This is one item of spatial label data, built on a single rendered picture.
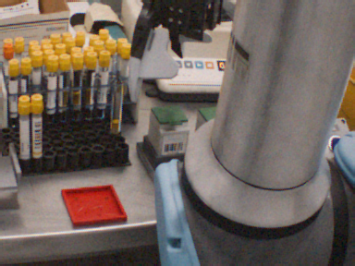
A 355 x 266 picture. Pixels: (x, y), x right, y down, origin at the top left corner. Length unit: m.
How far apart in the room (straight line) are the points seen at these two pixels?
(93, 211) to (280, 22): 0.52
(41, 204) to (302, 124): 0.51
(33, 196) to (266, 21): 0.55
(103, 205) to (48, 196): 0.07
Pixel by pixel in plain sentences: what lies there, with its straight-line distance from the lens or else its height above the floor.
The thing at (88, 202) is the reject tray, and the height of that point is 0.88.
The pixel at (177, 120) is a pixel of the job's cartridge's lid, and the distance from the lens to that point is 0.87.
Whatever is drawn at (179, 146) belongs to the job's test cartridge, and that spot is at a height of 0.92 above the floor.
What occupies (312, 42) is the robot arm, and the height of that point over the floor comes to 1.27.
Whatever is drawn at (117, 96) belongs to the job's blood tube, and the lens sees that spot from 0.91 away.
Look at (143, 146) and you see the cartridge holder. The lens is 0.92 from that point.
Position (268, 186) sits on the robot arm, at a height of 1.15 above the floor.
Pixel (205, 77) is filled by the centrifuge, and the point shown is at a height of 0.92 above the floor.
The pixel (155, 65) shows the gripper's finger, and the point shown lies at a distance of 0.79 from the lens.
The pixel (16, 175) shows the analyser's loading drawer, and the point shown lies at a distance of 0.81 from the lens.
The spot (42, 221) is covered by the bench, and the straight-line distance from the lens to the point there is 0.82.
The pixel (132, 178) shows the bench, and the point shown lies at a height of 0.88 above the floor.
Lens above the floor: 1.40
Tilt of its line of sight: 32 degrees down
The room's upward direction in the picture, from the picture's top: 5 degrees clockwise
